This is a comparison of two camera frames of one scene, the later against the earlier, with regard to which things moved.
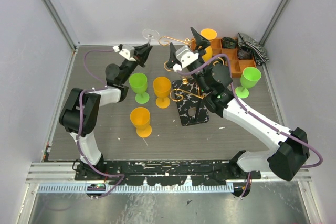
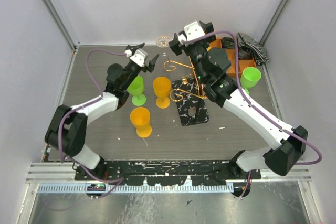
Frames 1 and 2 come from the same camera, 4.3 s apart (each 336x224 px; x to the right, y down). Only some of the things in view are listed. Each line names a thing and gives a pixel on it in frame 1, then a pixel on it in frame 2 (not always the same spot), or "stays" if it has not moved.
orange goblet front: [140, 117] stays
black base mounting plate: [205, 172] stays
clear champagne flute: [150, 34] → [163, 41]
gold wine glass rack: [187, 94] stays
